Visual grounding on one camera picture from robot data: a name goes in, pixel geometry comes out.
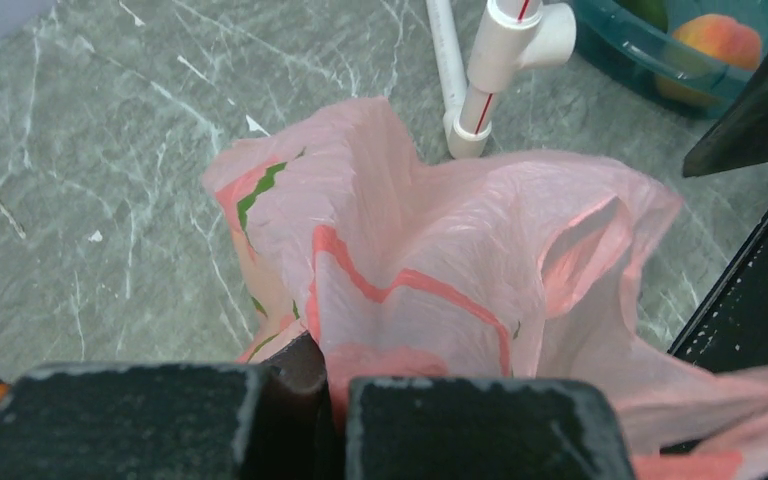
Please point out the peach fake fruit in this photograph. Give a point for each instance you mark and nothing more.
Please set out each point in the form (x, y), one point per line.
(697, 43)

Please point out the green fake fruit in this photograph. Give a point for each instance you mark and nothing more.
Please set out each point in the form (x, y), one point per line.
(653, 12)

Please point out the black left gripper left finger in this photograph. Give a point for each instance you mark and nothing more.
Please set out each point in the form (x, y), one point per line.
(165, 420)

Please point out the pink plastic bag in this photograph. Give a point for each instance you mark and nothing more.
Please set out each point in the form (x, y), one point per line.
(526, 264)

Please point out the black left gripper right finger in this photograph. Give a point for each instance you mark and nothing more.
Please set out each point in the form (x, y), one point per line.
(481, 428)

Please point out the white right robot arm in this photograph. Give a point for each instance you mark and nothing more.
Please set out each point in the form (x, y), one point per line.
(729, 330)

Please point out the white PVC pipe stand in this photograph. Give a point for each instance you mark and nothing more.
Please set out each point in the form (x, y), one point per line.
(512, 36)

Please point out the teal plastic basin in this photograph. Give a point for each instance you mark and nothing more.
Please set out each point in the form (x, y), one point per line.
(632, 41)

